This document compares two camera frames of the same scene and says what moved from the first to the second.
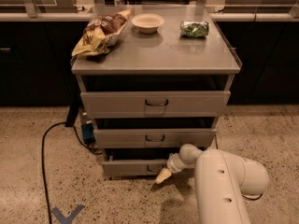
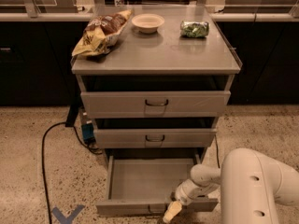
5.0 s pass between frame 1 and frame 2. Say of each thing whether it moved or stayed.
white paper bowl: stayed
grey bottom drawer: moved
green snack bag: stayed
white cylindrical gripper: moved
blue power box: stayed
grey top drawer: stayed
